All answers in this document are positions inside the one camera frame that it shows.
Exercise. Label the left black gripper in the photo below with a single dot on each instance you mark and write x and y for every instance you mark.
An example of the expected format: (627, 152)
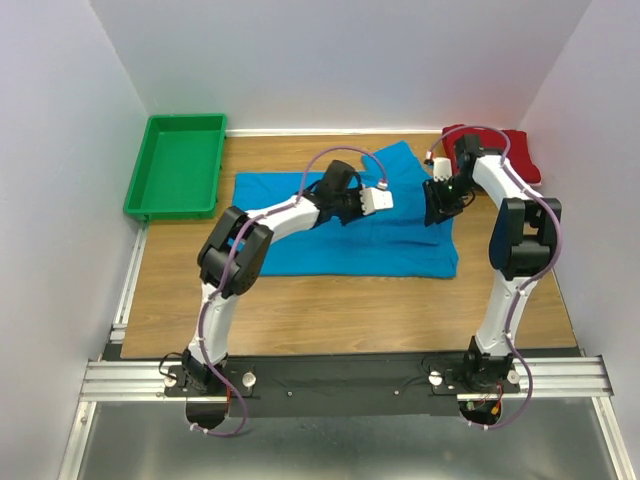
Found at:
(355, 193)

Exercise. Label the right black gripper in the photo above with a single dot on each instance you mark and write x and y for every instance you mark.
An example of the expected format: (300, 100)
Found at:
(432, 212)

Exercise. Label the blue t shirt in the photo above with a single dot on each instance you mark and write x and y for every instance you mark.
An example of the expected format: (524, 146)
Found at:
(393, 243)

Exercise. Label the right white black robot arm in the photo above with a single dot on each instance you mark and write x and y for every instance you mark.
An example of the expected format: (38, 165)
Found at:
(524, 246)

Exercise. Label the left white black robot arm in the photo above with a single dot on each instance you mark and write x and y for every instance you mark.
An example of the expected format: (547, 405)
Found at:
(233, 255)

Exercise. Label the folded red t shirt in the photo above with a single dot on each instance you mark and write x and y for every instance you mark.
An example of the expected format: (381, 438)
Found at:
(519, 155)

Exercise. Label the green plastic tray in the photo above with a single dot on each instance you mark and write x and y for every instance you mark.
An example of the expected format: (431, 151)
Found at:
(177, 170)

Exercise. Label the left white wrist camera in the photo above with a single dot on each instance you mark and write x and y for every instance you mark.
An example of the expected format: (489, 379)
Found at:
(373, 200)

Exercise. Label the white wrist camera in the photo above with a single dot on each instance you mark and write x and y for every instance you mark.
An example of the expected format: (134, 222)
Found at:
(373, 200)
(441, 169)

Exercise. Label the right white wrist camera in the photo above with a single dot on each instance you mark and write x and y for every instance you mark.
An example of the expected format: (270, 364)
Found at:
(441, 169)

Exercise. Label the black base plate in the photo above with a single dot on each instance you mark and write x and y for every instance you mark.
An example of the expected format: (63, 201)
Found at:
(433, 383)

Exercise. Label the aluminium frame rail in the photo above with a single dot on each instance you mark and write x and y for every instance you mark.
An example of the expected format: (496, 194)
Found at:
(139, 381)

